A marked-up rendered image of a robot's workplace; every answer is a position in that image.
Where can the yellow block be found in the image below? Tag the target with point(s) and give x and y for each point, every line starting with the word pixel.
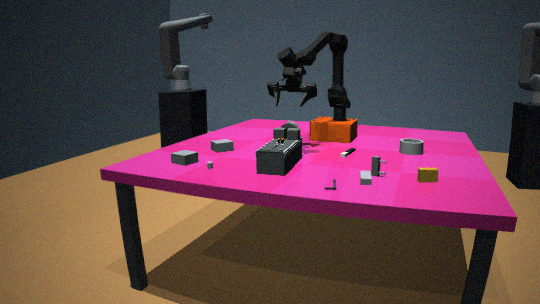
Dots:
pixel 426 175

